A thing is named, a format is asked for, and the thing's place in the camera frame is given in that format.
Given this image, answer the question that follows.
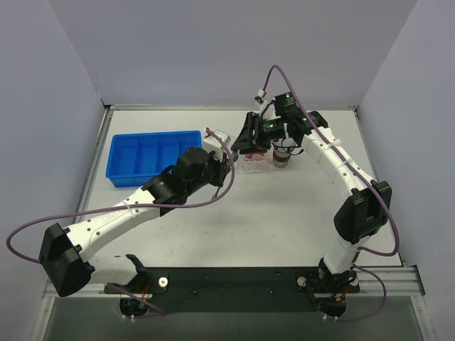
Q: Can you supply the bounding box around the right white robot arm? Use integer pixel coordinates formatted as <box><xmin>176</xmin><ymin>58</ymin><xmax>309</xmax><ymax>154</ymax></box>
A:
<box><xmin>231</xmin><ymin>90</ymin><xmax>392</xmax><ymax>276</ymax></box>

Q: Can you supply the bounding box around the clear textured oval tray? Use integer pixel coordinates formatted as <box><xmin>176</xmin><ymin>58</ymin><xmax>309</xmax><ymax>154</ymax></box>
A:
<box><xmin>235</xmin><ymin>153</ymin><xmax>289</xmax><ymax>173</ymax></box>

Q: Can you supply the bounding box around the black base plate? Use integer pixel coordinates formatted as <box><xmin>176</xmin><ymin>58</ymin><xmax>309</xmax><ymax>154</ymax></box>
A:
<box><xmin>105</xmin><ymin>266</ymin><xmax>360</xmax><ymax>318</ymax></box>

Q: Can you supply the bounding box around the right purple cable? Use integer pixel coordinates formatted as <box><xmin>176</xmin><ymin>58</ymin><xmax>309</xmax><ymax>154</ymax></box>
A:
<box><xmin>262</xmin><ymin>64</ymin><xmax>401</xmax><ymax>323</ymax></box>

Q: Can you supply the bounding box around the clear acrylic toothbrush holder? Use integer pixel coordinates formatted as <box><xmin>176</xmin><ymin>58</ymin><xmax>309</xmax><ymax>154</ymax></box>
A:
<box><xmin>235</xmin><ymin>153</ymin><xmax>275</xmax><ymax>173</ymax></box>

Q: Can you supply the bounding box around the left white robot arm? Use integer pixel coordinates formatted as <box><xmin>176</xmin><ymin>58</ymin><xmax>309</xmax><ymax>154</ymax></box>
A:
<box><xmin>38</xmin><ymin>131</ymin><xmax>230</xmax><ymax>297</ymax></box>

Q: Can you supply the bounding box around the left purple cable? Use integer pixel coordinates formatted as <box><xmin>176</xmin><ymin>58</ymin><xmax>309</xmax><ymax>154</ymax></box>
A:
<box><xmin>6</xmin><ymin>128</ymin><xmax>235</xmax><ymax>317</ymax></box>

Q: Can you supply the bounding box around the purple cable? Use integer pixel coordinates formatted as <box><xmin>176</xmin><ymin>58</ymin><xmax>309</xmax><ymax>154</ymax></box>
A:
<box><xmin>6</xmin><ymin>128</ymin><xmax>235</xmax><ymax>317</ymax></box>
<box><xmin>262</xmin><ymin>64</ymin><xmax>401</xmax><ymax>323</ymax></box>

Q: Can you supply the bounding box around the pink toothpaste tube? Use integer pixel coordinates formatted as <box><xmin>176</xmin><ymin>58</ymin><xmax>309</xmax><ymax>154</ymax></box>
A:
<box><xmin>245</xmin><ymin>153</ymin><xmax>263</xmax><ymax>161</ymax></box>

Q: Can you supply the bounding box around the blue plastic bin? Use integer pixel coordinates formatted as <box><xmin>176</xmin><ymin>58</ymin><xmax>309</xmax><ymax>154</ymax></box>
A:
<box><xmin>105</xmin><ymin>130</ymin><xmax>202</xmax><ymax>188</ymax></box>

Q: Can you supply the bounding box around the clear brown-banded cup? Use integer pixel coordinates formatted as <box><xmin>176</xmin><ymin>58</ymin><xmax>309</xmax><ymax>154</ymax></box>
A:
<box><xmin>272</xmin><ymin>139</ymin><xmax>295</xmax><ymax>168</ymax></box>

